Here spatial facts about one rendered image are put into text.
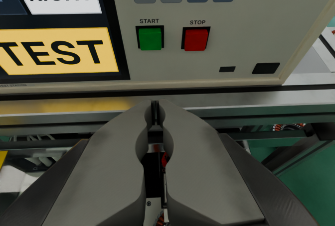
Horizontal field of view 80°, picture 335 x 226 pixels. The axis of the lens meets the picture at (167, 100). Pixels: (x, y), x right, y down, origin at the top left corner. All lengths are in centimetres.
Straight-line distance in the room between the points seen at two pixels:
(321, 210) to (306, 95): 43
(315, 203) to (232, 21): 55
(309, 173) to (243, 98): 47
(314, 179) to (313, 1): 54
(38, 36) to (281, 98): 24
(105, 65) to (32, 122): 10
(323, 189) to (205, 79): 52
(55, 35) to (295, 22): 19
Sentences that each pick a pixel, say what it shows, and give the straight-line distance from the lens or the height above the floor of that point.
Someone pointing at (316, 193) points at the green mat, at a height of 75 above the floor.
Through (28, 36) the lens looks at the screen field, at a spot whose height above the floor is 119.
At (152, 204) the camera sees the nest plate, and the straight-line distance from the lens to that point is 51.
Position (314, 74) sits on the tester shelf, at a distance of 30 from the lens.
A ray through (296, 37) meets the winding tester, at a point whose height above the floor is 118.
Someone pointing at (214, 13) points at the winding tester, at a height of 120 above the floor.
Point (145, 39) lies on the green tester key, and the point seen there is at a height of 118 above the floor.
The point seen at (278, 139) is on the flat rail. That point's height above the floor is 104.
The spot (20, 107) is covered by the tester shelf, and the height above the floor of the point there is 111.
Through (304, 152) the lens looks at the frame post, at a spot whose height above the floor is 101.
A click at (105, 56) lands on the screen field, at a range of 20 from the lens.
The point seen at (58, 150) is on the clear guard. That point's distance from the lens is 27.
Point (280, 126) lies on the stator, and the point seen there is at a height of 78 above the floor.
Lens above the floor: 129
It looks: 55 degrees down
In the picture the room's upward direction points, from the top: 1 degrees clockwise
